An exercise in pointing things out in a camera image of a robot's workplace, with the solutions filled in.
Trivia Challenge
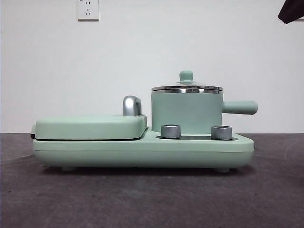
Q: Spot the silver control dial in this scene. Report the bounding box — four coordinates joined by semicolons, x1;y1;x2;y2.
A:
160;123;182;139
210;124;234;140

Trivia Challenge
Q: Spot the mint green pot with handle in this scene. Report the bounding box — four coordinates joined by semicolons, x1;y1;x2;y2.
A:
151;88;258;134

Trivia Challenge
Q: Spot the white wall socket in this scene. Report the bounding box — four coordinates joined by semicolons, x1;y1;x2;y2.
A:
77;0;100;21

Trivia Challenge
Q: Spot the glass lid with green knob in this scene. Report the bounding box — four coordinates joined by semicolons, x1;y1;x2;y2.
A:
151;69;224;92

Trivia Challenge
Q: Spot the mint green hinged griddle lid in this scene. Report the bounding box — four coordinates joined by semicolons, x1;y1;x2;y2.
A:
32;113;148;141

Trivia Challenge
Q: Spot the chrome griddle lid handle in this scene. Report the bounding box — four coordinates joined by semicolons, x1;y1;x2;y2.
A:
122;95;143;117

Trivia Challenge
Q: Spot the mint green breakfast machine base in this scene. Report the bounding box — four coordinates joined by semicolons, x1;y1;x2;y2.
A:
32;125;255;172

